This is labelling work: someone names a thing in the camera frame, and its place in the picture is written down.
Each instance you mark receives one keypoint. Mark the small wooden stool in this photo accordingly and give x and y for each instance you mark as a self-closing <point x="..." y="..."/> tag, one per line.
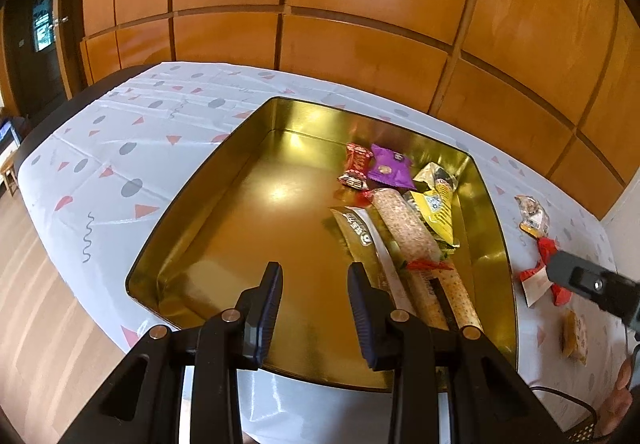
<point x="9" y="171"/>

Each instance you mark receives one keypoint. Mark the black and gold tin box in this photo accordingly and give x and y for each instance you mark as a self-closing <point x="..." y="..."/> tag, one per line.
<point x="250" y="224"/>

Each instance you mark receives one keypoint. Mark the patterned white tablecloth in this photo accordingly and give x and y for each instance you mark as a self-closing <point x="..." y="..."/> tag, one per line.
<point x="125" y="143"/>

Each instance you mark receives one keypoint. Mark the yellow snack packet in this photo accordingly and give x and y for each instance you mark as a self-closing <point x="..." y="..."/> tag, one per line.
<point x="435" y="211"/>

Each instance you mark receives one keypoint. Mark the clear snack packet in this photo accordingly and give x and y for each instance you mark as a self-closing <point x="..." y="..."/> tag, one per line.
<point x="532" y="214"/>

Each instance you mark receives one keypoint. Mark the person's right hand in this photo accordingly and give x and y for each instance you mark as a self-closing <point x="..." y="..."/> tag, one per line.
<point x="622" y="389"/>

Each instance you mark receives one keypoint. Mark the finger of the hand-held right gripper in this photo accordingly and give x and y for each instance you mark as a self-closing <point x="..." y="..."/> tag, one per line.
<point x="575" y="274"/>

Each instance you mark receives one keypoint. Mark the black and gold snack packet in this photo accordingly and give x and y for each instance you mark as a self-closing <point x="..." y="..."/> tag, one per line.
<point x="440" y="179"/>

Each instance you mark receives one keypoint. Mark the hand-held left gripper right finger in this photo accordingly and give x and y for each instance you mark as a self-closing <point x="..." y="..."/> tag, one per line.
<point x="362" y="319"/>

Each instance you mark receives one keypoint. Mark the bright red snack packet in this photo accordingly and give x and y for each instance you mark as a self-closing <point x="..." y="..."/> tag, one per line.
<point x="546" y="248"/>

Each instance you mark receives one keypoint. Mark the purple snack packet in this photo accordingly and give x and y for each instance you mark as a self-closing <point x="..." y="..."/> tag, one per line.
<point x="392" y="168"/>

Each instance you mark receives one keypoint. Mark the dark red snack packet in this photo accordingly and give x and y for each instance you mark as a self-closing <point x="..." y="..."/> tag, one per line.
<point x="357" y="163"/>

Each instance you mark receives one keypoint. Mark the long clear grain bar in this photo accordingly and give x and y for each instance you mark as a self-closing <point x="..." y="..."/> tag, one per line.
<point x="405" y="224"/>

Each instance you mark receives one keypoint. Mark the long gold stick packet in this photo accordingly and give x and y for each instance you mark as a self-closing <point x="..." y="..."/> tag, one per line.
<point x="367" y="244"/>

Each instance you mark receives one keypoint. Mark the dark door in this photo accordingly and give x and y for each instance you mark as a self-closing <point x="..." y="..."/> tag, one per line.
<point x="45" y="63"/>

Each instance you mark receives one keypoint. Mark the wooden cane chair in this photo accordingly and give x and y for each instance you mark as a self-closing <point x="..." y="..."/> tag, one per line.
<point x="585" y="434"/>

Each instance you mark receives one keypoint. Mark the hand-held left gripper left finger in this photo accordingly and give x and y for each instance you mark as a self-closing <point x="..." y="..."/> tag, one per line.
<point x="262" y="324"/>

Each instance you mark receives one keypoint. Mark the tan snack packet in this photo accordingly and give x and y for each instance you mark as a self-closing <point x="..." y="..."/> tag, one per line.
<point x="574" y="336"/>

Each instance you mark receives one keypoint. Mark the white snack packet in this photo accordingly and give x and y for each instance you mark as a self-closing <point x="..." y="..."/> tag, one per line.
<point x="535" y="289"/>

